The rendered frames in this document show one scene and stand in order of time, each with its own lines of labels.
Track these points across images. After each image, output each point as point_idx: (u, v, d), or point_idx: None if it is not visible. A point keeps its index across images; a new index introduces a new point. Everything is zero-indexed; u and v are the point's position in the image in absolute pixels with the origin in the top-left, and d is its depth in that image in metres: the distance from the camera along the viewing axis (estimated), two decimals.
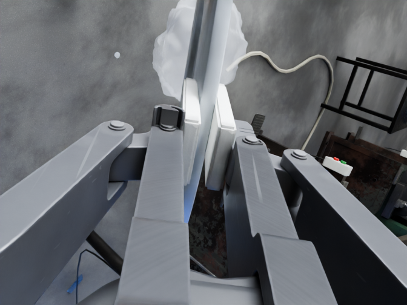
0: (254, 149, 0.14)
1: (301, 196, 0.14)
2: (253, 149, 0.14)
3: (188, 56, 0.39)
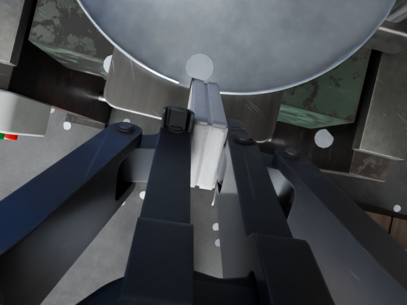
0: (246, 148, 0.14)
1: (292, 195, 0.14)
2: (244, 148, 0.14)
3: None
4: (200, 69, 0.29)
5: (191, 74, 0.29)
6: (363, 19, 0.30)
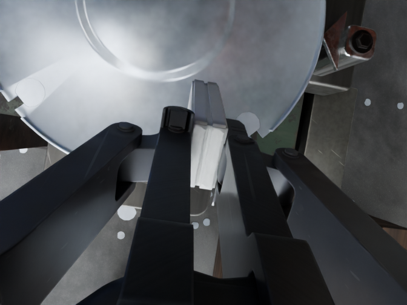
0: (246, 148, 0.14)
1: (292, 195, 0.14)
2: (244, 148, 0.14)
3: None
4: (249, 125, 0.32)
5: (248, 134, 0.32)
6: None
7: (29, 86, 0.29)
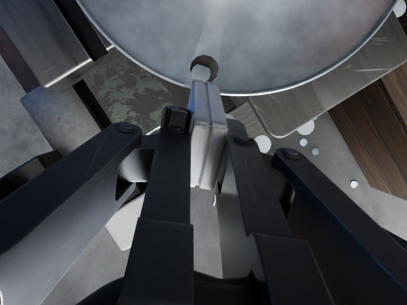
0: (246, 148, 0.14)
1: (292, 195, 0.14)
2: (244, 148, 0.14)
3: (291, 14, 0.29)
4: None
5: None
6: None
7: None
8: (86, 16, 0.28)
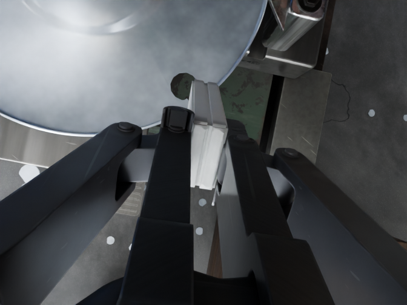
0: (246, 148, 0.14)
1: (292, 195, 0.14)
2: (244, 148, 0.14)
3: None
4: None
5: None
6: None
7: None
8: (71, 135, 0.28)
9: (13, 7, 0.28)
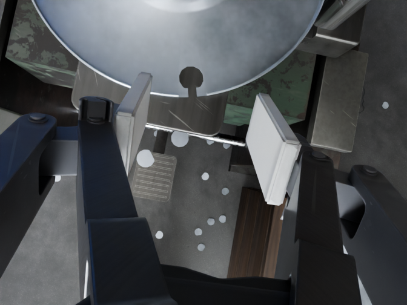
0: (319, 164, 0.14)
1: None
2: (318, 164, 0.14)
3: None
4: None
5: None
6: (130, 72, 0.33)
7: None
8: (304, 37, 0.35)
9: (189, 21, 0.34)
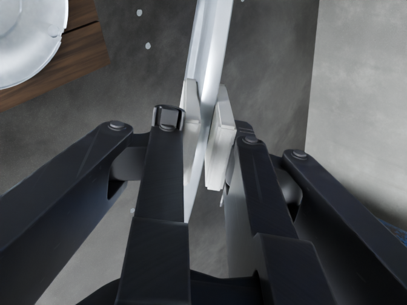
0: (254, 149, 0.14)
1: (301, 196, 0.14)
2: (253, 149, 0.14)
3: None
4: None
5: None
6: None
7: None
8: (195, 183, 0.19)
9: None
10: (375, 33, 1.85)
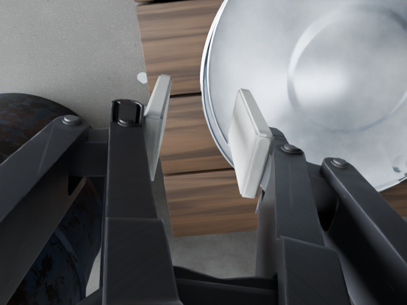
0: (292, 157, 0.14)
1: (340, 204, 0.14)
2: (291, 157, 0.14)
3: (318, 152, 0.41)
4: None
5: None
6: None
7: None
8: (207, 63, 0.36)
9: (314, 11, 0.34)
10: None
